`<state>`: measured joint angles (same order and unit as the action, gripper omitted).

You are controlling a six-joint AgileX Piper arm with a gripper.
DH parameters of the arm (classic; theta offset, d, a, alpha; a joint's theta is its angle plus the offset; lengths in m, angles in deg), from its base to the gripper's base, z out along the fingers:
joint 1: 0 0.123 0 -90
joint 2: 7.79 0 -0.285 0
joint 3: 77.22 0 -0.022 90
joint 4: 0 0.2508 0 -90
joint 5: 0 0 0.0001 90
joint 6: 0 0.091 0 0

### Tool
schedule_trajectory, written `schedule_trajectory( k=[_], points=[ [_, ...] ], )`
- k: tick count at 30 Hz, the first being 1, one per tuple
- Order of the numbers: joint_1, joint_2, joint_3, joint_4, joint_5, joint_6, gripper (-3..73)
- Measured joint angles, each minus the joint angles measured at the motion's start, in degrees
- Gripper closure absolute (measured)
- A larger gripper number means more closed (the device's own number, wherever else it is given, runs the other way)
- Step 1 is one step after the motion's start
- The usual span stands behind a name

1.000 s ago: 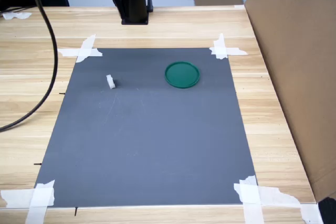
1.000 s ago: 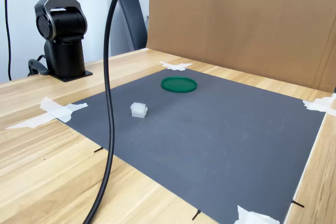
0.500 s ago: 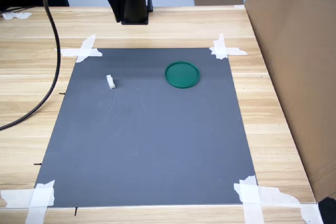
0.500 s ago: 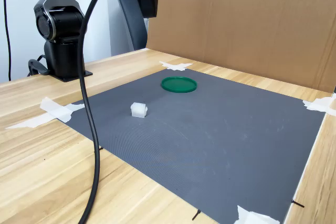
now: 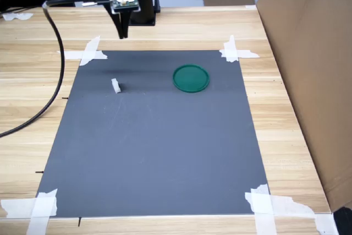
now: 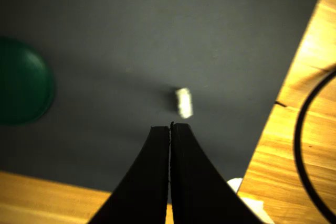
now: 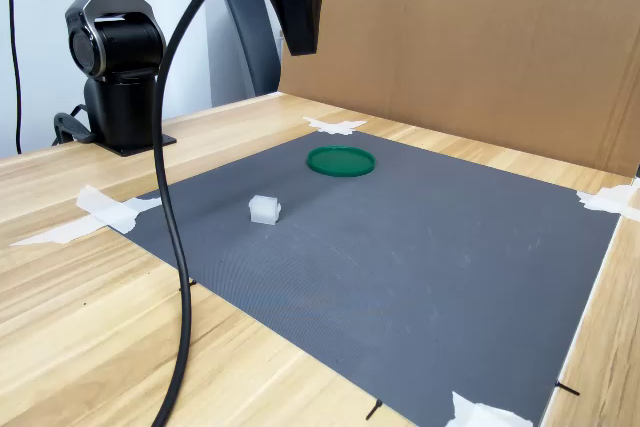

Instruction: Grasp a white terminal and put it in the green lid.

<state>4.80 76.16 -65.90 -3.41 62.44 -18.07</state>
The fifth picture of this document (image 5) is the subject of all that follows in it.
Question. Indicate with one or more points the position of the small white plastic terminal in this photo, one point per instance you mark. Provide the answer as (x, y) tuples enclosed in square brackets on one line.
[(116, 86)]

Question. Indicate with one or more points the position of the round green lid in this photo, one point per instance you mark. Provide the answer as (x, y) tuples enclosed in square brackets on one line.
[(191, 78)]

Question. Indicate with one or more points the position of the white tape strip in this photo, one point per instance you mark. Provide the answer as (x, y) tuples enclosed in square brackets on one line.
[(92, 48), (247, 54), (70, 54), (16, 207), (231, 46), (39, 221), (288, 204), (264, 221)]

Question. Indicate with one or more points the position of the small crumpled white tape piece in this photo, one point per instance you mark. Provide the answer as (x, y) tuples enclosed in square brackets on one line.
[(15, 16)]

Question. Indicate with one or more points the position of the dark grey mat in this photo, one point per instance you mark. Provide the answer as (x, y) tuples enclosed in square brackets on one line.
[(154, 149)]

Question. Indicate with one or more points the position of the large brown cardboard partition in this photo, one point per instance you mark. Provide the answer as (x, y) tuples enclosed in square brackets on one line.
[(310, 67)]

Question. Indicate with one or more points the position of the black object at table corner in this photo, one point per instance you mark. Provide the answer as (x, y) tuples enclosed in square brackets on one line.
[(343, 221)]

